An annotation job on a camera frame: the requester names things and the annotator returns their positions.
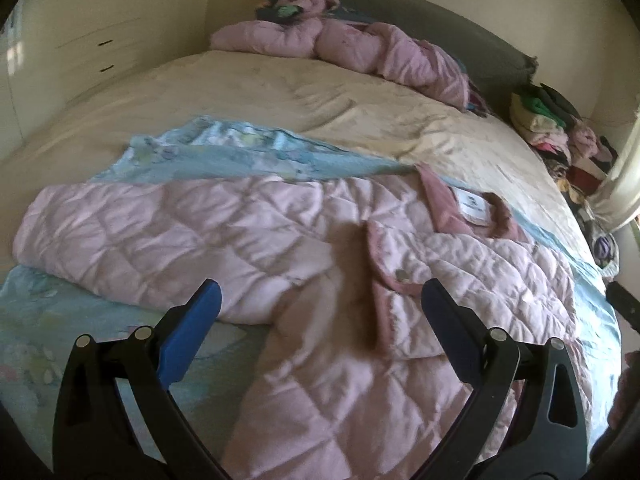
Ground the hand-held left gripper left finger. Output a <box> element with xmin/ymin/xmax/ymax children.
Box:
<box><xmin>52</xmin><ymin>279</ymin><xmax>232</xmax><ymax>480</ymax></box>

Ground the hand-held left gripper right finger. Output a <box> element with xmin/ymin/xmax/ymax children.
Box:
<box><xmin>421</xmin><ymin>279</ymin><xmax>587</xmax><ymax>480</ymax></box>

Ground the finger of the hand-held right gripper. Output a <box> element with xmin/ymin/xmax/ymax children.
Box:
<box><xmin>606</xmin><ymin>282</ymin><xmax>640</xmax><ymax>333</ymax></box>

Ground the pink quilted jacket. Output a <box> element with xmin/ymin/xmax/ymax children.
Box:
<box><xmin>12</xmin><ymin>162</ymin><xmax>596</xmax><ymax>480</ymax></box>

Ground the pile of mixed clothes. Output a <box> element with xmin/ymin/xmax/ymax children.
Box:
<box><xmin>510</xmin><ymin>82</ymin><xmax>623</xmax><ymax>281</ymax></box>

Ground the cream curtain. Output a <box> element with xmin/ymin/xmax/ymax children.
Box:
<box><xmin>585</xmin><ymin>110</ymin><xmax>640</xmax><ymax>231</ymax></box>

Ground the light blue cartoon printed blanket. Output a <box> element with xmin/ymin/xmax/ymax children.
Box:
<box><xmin>0</xmin><ymin>115</ymin><xmax>623</xmax><ymax>480</ymax></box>

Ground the bed with cream cover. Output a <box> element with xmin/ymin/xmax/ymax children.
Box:
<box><xmin>0</xmin><ymin>50</ymin><xmax>626</xmax><ymax>480</ymax></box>

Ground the crumpled pink quilted garment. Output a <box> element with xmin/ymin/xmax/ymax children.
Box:
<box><xmin>210</xmin><ymin>17</ymin><xmax>471</xmax><ymax>108</ymax></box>

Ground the grey headboard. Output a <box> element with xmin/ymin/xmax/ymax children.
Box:
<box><xmin>267</xmin><ymin>0</ymin><xmax>541</xmax><ymax>121</ymax></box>

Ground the white wardrobe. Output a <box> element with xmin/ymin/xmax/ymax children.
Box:
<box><xmin>0</xmin><ymin>0</ymin><xmax>216</xmax><ymax>161</ymax></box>

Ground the rolled pink cloth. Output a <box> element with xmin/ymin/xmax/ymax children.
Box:
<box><xmin>256</xmin><ymin>0</ymin><xmax>341</xmax><ymax>26</ymax></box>

